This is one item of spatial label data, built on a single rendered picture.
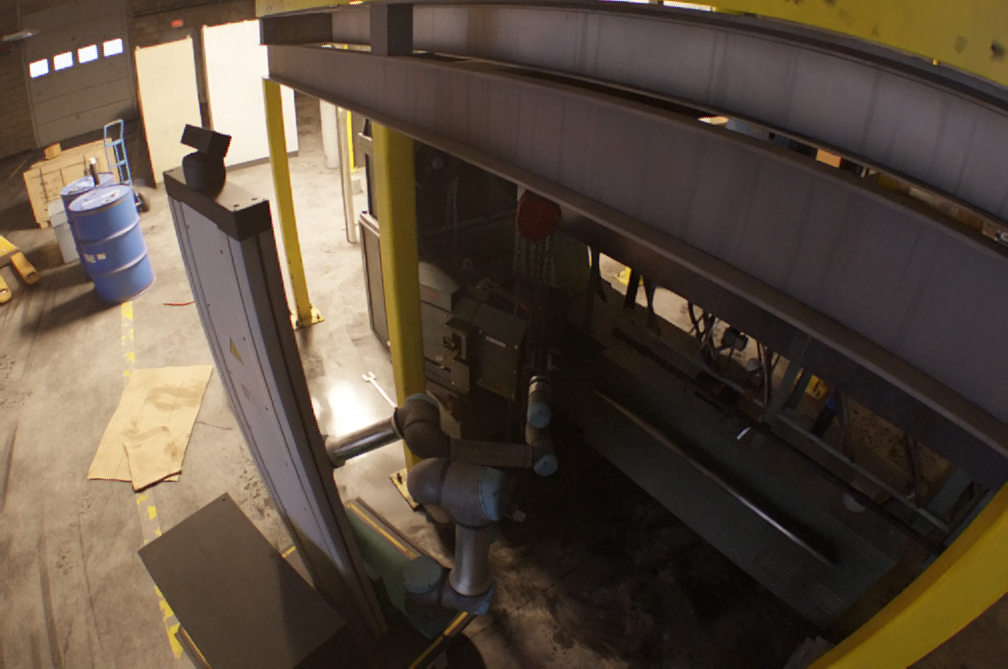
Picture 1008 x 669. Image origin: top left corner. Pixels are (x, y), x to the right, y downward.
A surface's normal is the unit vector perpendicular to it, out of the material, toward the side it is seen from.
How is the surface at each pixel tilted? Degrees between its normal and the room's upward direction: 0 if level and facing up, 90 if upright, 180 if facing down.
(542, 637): 0
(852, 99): 90
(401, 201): 90
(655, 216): 90
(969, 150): 90
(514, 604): 0
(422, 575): 8
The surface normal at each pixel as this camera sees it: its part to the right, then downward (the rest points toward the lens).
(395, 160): 0.61, 0.43
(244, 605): 0.04, -0.85
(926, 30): -0.80, 0.29
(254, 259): 0.80, 0.34
